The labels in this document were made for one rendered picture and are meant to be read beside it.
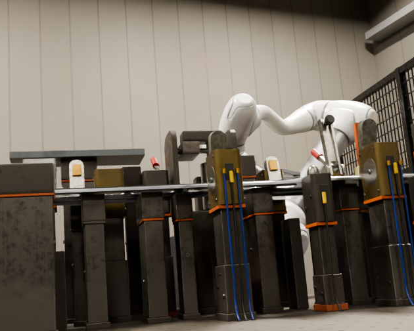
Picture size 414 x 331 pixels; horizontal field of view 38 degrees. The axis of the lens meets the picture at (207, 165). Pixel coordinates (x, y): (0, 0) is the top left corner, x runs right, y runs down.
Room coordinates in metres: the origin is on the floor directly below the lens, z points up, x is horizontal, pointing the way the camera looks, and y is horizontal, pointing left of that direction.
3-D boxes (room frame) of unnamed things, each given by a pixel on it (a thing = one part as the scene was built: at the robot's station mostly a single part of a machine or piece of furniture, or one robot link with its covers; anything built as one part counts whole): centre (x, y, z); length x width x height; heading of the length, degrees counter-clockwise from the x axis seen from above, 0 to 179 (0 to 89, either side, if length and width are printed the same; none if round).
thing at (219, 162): (1.24, -0.04, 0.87); 0.12 x 0.07 x 0.35; 14
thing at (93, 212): (1.36, 0.27, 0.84); 0.12 x 0.05 x 0.29; 14
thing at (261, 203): (1.45, -0.11, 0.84); 0.12 x 0.05 x 0.29; 14
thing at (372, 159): (1.29, -0.39, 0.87); 0.12 x 0.07 x 0.35; 14
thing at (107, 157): (1.68, 0.37, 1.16); 0.37 x 0.14 x 0.02; 104
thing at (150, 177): (1.61, 0.15, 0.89); 0.12 x 0.07 x 0.38; 14
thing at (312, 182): (1.29, -0.24, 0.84); 0.10 x 0.05 x 0.29; 14
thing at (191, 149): (1.63, 0.02, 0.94); 0.18 x 0.13 x 0.49; 104
